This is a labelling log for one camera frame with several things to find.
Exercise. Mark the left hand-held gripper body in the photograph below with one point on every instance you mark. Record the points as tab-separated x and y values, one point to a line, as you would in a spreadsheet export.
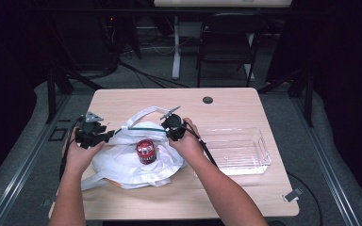
89	133

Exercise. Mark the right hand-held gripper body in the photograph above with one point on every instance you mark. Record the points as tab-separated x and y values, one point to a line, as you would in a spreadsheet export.
175	127

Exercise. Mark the red drink can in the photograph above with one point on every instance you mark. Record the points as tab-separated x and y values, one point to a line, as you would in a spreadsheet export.
145	152

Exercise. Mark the white tote bag green patches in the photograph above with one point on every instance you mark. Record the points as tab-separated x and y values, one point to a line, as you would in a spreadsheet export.
122	169

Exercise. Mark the clear plastic tray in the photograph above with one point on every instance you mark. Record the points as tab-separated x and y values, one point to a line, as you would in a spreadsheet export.
245	153

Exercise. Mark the person's right hand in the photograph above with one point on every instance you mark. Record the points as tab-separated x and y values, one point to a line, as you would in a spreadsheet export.
190	144

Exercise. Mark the person's left hand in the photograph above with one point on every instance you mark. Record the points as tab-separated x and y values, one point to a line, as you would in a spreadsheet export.
78	158

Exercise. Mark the grey table grommet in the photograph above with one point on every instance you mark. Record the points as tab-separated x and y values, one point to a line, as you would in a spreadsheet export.
207	100

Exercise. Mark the black metal stand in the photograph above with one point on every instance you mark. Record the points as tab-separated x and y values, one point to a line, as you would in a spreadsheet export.
309	100
51	94

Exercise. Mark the white desk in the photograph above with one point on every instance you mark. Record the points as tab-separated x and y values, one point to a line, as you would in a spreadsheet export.
176	47

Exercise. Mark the dark box with red light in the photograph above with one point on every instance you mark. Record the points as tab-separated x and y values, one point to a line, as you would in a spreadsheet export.
88	40

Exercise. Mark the black folding chair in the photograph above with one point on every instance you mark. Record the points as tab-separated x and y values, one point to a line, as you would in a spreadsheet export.
226	47

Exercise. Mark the grey tape piece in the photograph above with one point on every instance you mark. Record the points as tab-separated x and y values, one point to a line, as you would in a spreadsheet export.
292	195

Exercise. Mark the aluminium floor rail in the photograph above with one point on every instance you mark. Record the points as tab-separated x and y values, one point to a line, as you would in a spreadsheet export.
330	175
19	179

